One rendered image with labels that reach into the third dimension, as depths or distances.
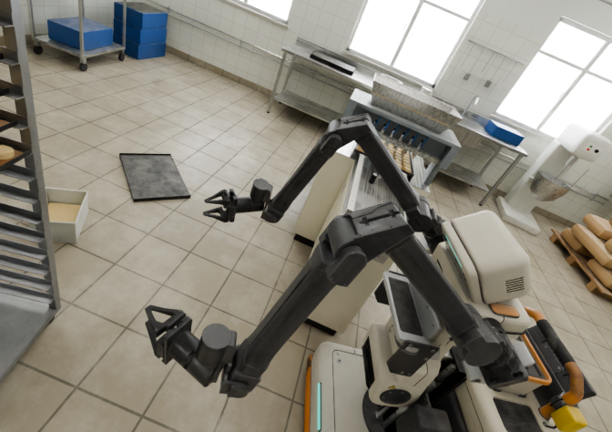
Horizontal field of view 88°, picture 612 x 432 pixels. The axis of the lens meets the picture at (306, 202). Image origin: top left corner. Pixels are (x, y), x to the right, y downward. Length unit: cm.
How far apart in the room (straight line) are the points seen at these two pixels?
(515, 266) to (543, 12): 467
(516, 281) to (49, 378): 174
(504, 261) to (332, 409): 101
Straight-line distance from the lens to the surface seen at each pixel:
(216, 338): 68
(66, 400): 179
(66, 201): 248
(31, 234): 152
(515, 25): 527
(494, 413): 128
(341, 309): 189
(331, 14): 508
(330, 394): 161
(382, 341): 126
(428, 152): 218
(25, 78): 118
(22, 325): 181
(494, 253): 88
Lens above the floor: 163
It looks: 33 degrees down
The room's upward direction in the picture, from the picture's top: 23 degrees clockwise
